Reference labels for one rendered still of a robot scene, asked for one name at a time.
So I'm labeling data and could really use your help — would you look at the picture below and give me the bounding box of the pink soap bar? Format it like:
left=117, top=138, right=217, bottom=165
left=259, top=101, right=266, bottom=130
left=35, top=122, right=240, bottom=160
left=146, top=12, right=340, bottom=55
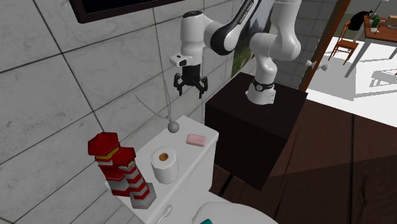
left=185, top=133, right=207, bottom=148

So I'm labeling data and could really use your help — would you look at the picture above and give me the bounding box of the red white lighthouse yellow band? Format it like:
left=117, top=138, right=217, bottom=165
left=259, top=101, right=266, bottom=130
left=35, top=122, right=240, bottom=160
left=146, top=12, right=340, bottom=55
left=87, top=132, right=131, bottom=197

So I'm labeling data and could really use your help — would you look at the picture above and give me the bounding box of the dark robot stand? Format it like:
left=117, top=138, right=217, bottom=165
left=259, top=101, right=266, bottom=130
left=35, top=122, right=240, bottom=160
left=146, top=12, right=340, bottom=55
left=204, top=72, right=308, bottom=192

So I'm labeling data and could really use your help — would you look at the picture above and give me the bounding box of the landscape wall picture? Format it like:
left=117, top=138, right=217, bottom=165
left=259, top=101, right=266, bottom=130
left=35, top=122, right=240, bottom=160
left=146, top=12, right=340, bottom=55
left=230, top=0, right=275, bottom=78

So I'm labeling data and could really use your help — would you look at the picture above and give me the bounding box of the grey ball on chain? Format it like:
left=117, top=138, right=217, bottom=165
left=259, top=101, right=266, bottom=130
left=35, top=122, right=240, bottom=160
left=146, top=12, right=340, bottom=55
left=134, top=77, right=181, bottom=134

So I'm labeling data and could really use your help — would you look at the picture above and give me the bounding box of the dark framed wall picture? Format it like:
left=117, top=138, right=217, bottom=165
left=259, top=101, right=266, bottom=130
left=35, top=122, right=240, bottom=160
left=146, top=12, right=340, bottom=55
left=68, top=0, right=185, bottom=25

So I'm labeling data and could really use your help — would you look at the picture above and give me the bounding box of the brown wooden door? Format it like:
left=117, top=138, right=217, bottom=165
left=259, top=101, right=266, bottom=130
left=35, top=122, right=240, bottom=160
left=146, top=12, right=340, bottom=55
left=298, top=0, right=352, bottom=92

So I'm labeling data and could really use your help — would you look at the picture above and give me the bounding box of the black jacket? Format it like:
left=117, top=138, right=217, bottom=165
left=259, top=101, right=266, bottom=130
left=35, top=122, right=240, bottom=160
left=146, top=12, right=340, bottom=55
left=347, top=10, right=374, bottom=31

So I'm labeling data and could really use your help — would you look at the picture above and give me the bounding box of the red white striped lighthouse figure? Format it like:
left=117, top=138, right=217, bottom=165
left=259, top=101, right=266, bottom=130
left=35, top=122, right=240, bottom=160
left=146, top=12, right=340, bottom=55
left=111, top=146, right=157, bottom=210

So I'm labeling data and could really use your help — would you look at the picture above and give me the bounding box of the white toilet paper roll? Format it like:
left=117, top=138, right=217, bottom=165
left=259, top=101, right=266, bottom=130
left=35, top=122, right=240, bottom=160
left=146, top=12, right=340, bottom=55
left=150, top=146, right=180, bottom=185

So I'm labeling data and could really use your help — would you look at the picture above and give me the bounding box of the wooden chair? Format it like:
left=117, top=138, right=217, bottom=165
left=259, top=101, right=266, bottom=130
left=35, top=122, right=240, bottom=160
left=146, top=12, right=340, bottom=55
left=328, top=19, right=360, bottom=66

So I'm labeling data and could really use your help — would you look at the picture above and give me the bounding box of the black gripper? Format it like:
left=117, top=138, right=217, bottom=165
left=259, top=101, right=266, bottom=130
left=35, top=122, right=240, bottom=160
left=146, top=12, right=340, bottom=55
left=173, top=63, right=209, bottom=100

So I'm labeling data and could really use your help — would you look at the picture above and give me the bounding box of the brown table with white legs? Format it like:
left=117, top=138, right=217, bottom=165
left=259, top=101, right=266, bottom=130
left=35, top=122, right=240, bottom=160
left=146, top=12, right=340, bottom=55
left=344, top=0, right=397, bottom=79

